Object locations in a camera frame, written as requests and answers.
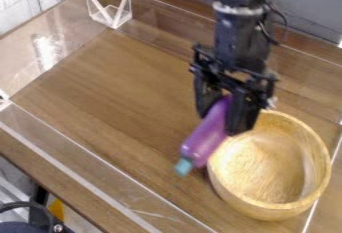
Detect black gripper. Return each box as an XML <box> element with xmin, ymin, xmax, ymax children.
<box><xmin>190</xmin><ymin>44</ymin><xmax>280</xmax><ymax>136</ymax></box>

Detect purple toy eggplant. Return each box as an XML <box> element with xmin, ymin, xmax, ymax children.
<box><xmin>175</xmin><ymin>96</ymin><xmax>233</xmax><ymax>177</ymax></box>

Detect brown wooden bowl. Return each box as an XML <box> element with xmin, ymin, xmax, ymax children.
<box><xmin>207</xmin><ymin>111</ymin><xmax>332</xmax><ymax>221</ymax></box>

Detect dark robot arm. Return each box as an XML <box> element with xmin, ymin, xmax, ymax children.
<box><xmin>190</xmin><ymin>0</ymin><xmax>280</xmax><ymax>136</ymax></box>

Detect clear acrylic tray walls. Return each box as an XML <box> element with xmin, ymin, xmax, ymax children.
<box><xmin>0</xmin><ymin>0</ymin><xmax>342</xmax><ymax>233</ymax></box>

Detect yellow object under table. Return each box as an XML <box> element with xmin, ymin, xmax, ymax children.
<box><xmin>49</xmin><ymin>199</ymin><xmax>65</xmax><ymax>220</ymax></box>

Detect black clamp with screw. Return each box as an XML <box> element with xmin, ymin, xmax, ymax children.
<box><xmin>28</xmin><ymin>203</ymin><xmax>75</xmax><ymax>233</ymax></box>

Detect clear acrylic corner bracket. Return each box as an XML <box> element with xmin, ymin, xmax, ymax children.
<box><xmin>86</xmin><ymin>0</ymin><xmax>133</xmax><ymax>29</ymax></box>

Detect black cable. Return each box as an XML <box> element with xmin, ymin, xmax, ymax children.
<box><xmin>0</xmin><ymin>201</ymin><xmax>51</xmax><ymax>233</ymax></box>

